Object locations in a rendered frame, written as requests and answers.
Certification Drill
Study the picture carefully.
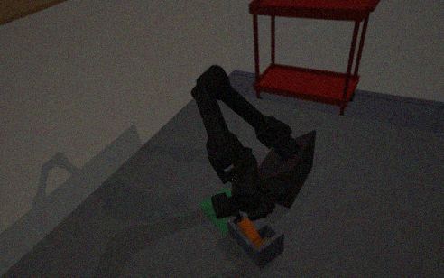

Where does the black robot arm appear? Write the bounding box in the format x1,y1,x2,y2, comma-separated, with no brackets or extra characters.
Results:
191,65,303,221

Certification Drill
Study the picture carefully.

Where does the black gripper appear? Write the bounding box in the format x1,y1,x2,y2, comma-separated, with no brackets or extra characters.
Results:
211,177,287,222

